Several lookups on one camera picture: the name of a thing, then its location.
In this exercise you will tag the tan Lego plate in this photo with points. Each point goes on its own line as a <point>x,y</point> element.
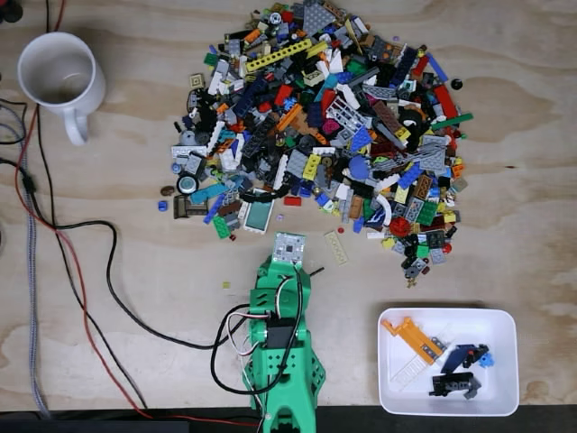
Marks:
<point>336,247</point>

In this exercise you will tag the small red Lego brick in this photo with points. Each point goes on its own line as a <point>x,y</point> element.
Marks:
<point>292,200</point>

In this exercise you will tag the small blue Lego plate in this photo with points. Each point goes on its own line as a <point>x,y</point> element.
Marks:
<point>358,225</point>

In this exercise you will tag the white Lego tile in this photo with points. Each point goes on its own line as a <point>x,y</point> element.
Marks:
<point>375,235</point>

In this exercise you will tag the orange-brown Lego plate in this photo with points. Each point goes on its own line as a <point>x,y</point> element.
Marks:
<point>356,205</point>

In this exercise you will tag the small yellow Lego plate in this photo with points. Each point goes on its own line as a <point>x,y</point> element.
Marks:
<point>388,243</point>

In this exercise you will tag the dark blue printed Lego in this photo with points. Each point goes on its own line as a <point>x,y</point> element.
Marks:
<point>376,219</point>

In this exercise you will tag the gold Lego piece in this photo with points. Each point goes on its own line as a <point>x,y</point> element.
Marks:
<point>411,283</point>

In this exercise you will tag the yellow Lego brick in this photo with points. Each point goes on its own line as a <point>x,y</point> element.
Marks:
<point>312,165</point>

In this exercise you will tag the teal Lego plate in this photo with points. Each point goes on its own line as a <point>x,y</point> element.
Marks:
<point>205,194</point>

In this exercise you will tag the red Lego gear wheel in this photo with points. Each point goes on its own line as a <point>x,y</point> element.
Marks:
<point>399,227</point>

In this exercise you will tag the light grey Lego plate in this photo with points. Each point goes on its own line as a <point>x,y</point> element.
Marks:
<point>296,161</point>

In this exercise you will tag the grey and maroon Lego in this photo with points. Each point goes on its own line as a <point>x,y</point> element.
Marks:
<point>415,267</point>

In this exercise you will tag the white Lego arch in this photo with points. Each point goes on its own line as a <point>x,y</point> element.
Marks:
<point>387,205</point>

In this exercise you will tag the dark brown Lego crate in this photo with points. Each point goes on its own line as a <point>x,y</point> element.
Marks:
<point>182,208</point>

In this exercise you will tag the orange Lego ramp piece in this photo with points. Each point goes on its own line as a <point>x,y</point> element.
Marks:
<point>414,340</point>

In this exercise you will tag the small green Lego brick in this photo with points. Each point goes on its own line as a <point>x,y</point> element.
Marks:
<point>423,251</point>

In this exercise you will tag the blue Lego dome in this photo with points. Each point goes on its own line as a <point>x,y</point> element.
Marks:
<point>359,168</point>

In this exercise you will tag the clear white Lego ladder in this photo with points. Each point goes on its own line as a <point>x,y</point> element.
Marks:
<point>408,372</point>

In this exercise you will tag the black Lego wheel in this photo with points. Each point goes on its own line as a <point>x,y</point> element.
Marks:
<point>187,183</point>

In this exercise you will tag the tan Lego brick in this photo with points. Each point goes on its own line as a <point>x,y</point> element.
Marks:
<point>401,195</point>

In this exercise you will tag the grey studded Lego brick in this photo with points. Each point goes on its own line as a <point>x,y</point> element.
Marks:
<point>414,209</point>

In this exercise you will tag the small blue round Lego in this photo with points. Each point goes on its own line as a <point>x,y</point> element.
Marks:
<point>162,205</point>

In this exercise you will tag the grey square Lego plate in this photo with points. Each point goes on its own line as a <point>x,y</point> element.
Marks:
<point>438,255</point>

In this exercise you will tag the brown round Lego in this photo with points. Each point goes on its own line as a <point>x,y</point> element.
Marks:
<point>167,190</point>

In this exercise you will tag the large green Lego plate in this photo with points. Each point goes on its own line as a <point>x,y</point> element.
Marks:
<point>427,213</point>

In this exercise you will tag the blue Lego wedge plate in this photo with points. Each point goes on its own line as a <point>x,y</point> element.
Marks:
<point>361,140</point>

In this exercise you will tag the blue Lego brick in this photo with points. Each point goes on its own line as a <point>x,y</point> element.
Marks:
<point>410,175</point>

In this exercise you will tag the magenta Lego piece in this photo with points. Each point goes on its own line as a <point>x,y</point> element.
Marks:
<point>332,126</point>

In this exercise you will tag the brown studded Lego brick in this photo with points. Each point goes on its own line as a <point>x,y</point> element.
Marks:
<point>423,186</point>

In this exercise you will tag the long white Lego plate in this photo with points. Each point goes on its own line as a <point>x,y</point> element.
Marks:
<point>188,151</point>

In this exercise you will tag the yellow square Lego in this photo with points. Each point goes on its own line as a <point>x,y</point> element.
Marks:
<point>450,217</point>

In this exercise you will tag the white Lego lattice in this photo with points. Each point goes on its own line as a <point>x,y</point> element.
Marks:
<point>345,113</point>

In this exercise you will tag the dark blue Lego wedge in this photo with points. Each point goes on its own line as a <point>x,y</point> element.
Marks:
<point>460,356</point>

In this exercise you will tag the black Lego assembly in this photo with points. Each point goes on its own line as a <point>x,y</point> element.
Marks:
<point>451,383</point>

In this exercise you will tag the small light blue Lego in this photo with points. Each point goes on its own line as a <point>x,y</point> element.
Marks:
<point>487,360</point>

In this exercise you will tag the white plastic bin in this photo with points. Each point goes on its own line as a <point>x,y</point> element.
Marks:
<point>496,388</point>

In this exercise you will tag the long green Lego plate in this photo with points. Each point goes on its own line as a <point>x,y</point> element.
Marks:
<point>451,122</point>

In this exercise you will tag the long red Lego brick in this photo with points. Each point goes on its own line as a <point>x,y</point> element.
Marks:
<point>445,101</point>

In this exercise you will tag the black Lego ball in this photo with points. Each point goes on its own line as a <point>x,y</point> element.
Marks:
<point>456,84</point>

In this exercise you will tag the small bright green plate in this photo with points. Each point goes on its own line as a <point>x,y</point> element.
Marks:
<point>221,227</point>

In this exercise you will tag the tan square printed tile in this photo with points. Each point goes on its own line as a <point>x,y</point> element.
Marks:
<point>197,80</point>

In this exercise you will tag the yellow Technic beam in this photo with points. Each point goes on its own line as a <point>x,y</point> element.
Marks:
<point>279,54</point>

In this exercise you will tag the large grey wedge plate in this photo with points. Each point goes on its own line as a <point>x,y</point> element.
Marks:
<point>317,18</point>

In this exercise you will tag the white ceramic mug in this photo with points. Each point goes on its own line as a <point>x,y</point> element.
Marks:
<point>54,67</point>

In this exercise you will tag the black object with red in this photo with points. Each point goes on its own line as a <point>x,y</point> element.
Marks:
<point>9,10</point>

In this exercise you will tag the white camera circuit board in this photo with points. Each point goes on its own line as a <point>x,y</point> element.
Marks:
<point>288,248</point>

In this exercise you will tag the white Lego window frame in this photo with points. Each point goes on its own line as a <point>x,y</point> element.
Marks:
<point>258,216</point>

